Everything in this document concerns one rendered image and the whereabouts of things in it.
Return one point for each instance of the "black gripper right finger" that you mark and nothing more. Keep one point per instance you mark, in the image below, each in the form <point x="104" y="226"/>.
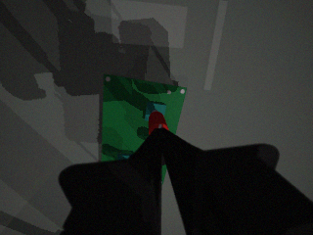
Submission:
<point x="188" y="165"/>

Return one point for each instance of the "green circuit board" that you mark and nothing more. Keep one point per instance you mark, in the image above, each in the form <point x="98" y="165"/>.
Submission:
<point x="132" y="109"/>

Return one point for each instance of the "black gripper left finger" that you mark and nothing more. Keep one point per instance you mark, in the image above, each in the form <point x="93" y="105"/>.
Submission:
<point x="139" y="175"/>

